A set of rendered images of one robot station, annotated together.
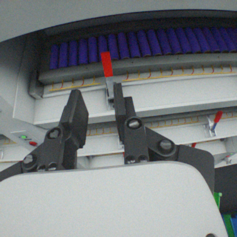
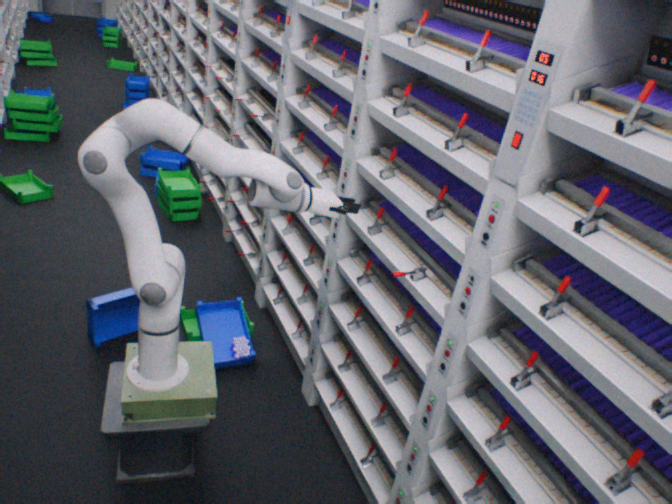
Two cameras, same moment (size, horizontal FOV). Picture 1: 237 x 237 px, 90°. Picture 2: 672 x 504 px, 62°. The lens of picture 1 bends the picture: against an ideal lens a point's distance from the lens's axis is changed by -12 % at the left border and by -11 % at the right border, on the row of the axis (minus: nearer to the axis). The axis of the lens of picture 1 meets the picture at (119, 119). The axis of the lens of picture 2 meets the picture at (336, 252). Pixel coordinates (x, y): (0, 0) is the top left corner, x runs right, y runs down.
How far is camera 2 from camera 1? 1.59 m
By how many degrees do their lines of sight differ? 49
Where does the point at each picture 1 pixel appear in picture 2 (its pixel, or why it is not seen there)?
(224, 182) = not seen: outside the picture
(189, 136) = (390, 319)
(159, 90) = (388, 244)
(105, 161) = (344, 312)
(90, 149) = (348, 268)
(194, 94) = (394, 256)
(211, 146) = (409, 404)
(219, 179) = not seen: outside the picture
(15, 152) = (322, 231)
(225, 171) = not seen: outside the picture
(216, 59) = (419, 252)
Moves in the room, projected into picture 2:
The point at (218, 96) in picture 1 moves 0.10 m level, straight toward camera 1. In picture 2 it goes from (400, 266) to (368, 254)
